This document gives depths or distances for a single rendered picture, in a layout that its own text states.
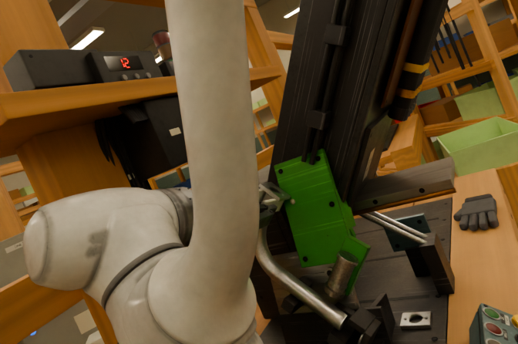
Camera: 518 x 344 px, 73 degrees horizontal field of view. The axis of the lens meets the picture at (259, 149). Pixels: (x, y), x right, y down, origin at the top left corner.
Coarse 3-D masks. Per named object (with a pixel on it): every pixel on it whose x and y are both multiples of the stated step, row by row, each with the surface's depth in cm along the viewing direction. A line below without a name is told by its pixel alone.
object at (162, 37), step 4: (156, 32) 102; (160, 32) 102; (164, 32) 103; (152, 36) 104; (156, 36) 102; (160, 36) 102; (164, 36) 102; (168, 36) 103; (156, 40) 102; (160, 40) 102; (164, 40) 102; (168, 40) 103; (156, 44) 103; (160, 44) 102; (164, 44) 102; (156, 48) 104
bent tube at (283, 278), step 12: (276, 192) 72; (264, 228) 71; (264, 240) 72; (264, 252) 71; (264, 264) 70; (276, 264) 70; (276, 276) 68; (288, 276) 68; (288, 288) 67; (300, 288) 66; (300, 300) 66; (312, 300) 64; (324, 300) 64; (324, 312) 62; (336, 312) 62; (336, 324) 61
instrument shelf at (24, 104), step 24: (264, 72) 114; (0, 96) 49; (24, 96) 51; (48, 96) 54; (72, 96) 57; (96, 96) 61; (120, 96) 65; (144, 96) 70; (0, 120) 50; (24, 120) 52; (48, 120) 57; (72, 120) 64; (0, 144) 59
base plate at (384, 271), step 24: (408, 216) 117; (432, 216) 109; (360, 240) 114; (384, 240) 107; (384, 264) 93; (408, 264) 88; (360, 288) 86; (384, 288) 82; (408, 288) 78; (432, 288) 75; (432, 312) 68; (264, 336) 83; (408, 336) 64; (432, 336) 62
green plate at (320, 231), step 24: (288, 168) 71; (312, 168) 68; (288, 192) 71; (312, 192) 68; (336, 192) 66; (288, 216) 71; (312, 216) 68; (336, 216) 65; (312, 240) 68; (336, 240) 65; (312, 264) 68
